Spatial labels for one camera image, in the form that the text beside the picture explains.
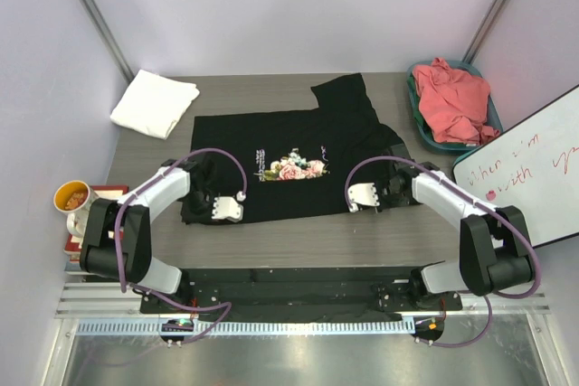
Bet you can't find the floral mug yellow inside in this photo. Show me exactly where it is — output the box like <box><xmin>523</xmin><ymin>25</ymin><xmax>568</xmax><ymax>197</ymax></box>
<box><xmin>53</xmin><ymin>180</ymin><xmax>99</xmax><ymax>238</ymax></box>

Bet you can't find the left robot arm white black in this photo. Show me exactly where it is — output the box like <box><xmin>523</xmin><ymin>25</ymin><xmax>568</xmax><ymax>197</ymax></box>
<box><xmin>80</xmin><ymin>155</ymin><xmax>215</xmax><ymax>313</ymax></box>

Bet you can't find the teal plastic basket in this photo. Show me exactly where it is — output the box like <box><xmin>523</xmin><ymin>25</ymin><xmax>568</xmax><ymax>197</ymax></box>
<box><xmin>406</xmin><ymin>61</ymin><xmax>504</xmax><ymax>155</ymax></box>

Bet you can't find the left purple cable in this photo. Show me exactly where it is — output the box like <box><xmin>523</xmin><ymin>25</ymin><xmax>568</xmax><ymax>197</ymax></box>
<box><xmin>115</xmin><ymin>147</ymin><xmax>249</xmax><ymax>344</ymax></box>

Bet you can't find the white slotted cable duct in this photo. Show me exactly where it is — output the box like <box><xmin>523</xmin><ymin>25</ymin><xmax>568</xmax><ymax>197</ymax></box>
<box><xmin>76</xmin><ymin>317</ymin><xmax>415</xmax><ymax>337</ymax></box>

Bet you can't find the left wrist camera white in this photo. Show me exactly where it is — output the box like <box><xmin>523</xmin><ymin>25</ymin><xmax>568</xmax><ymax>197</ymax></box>
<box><xmin>211</xmin><ymin>191</ymin><xmax>246</xmax><ymax>222</ymax></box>

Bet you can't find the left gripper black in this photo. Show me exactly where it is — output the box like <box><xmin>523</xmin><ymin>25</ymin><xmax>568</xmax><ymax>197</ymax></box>
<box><xmin>180</xmin><ymin>190</ymin><xmax>222</xmax><ymax>224</ymax></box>

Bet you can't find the bottom book in stack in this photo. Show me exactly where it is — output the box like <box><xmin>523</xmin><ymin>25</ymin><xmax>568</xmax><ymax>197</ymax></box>
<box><xmin>64</xmin><ymin>253</ymin><xmax>84</xmax><ymax>276</ymax></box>

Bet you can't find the whiteboard with red writing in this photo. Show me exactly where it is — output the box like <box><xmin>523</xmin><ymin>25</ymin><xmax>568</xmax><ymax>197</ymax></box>
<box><xmin>452</xmin><ymin>88</ymin><xmax>579</xmax><ymax>247</ymax></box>

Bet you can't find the red top book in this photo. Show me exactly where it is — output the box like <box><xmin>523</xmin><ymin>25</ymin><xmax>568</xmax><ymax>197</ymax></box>
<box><xmin>63</xmin><ymin>185</ymin><xmax>128</xmax><ymax>262</ymax></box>

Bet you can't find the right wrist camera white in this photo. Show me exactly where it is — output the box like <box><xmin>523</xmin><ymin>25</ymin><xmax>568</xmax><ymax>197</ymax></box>
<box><xmin>346</xmin><ymin>183</ymin><xmax>380</xmax><ymax>212</ymax></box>

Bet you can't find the pink crumpled t shirt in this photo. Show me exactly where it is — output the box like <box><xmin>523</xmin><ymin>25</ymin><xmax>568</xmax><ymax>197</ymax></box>
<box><xmin>412</xmin><ymin>58</ymin><xmax>499</xmax><ymax>146</ymax></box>

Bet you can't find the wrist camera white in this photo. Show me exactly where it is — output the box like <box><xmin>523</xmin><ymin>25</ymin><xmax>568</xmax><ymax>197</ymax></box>
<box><xmin>346</xmin><ymin>183</ymin><xmax>380</xmax><ymax>212</ymax></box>
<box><xmin>211</xmin><ymin>191</ymin><xmax>246</xmax><ymax>222</ymax></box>

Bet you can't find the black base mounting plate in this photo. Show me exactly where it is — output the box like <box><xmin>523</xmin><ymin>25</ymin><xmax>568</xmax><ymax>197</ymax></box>
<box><xmin>168</xmin><ymin>267</ymin><xmax>462</xmax><ymax>318</ymax></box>

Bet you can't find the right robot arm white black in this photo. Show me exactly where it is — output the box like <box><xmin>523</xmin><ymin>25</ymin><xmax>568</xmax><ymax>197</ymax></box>
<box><xmin>381</xmin><ymin>156</ymin><xmax>542</xmax><ymax>309</ymax></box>

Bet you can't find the folded white t shirt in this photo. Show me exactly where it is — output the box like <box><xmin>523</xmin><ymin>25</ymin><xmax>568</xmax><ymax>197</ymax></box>
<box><xmin>109</xmin><ymin>70</ymin><xmax>200</xmax><ymax>140</ymax></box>

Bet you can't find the aluminium rail frame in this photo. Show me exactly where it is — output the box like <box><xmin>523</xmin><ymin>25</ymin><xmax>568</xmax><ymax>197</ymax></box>
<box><xmin>56</xmin><ymin>282</ymin><xmax>550</xmax><ymax>324</ymax></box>

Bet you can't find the black floral t shirt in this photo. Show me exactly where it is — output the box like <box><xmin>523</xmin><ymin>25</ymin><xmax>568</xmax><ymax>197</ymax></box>
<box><xmin>191</xmin><ymin>73</ymin><xmax>403</xmax><ymax>223</ymax></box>

